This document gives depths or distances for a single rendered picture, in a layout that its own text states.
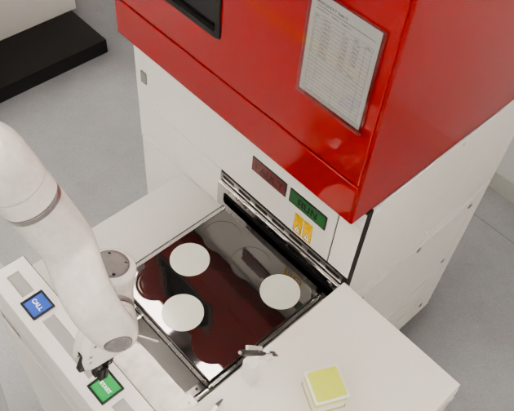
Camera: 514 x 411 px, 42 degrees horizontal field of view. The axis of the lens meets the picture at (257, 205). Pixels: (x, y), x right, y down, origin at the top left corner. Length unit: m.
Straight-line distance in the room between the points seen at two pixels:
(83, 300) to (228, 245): 0.73
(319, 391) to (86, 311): 0.55
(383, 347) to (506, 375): 1.27
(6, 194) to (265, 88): 0.62
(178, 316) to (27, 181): 0.76
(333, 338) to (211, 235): 0.43
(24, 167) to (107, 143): 2.29
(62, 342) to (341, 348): 0.61
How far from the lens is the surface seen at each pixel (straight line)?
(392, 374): 1.55
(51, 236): 1.03
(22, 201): 0.97
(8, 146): 0.94
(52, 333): 1.58
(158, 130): 2.00
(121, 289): 1.15
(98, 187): 3.07
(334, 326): 1.57
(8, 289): 1.66
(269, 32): 1.30
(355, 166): 1.29
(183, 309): 1.64
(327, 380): 1.43
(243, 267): 1.71
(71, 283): 1.08
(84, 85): 3.54
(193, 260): 1.71
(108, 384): 1.50
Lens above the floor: 2.32
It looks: 51 degrees down
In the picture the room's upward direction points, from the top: 6 degrees clockwise
